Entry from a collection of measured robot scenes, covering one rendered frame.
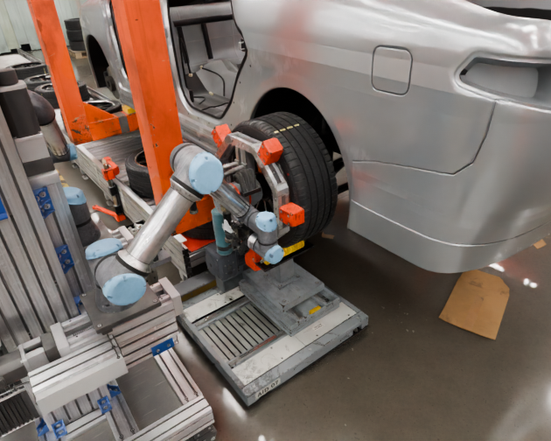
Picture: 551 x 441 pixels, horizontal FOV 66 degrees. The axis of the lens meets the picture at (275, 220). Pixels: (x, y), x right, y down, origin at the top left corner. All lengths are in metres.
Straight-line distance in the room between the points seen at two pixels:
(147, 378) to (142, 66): 1.41
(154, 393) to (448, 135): 1.58
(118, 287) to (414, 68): 1.15
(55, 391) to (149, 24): 1.50
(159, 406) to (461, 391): 1.41
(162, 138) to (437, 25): 1.35
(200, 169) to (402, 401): 1.51
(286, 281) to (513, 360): 1.25
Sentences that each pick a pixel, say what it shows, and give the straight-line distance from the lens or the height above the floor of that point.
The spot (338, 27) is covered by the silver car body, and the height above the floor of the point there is 1.59.
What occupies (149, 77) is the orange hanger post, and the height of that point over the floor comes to 1.38.
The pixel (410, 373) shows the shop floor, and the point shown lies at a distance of 2.39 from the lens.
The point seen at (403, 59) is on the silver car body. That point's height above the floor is 1.51.
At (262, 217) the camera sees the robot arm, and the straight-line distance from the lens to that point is 1.57.
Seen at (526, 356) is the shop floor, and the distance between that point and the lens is 2.66.
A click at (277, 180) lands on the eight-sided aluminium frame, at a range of 1.89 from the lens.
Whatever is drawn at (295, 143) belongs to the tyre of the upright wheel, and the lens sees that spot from 1.92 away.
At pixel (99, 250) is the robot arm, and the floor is 1.05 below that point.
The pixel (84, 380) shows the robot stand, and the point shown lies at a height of 0.72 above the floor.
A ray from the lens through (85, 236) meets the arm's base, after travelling 1.96.
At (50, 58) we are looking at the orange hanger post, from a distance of 4.01.
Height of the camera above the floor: 1.80
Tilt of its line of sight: 31 degrees down
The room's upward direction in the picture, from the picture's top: 3 degrees counter-clockwise
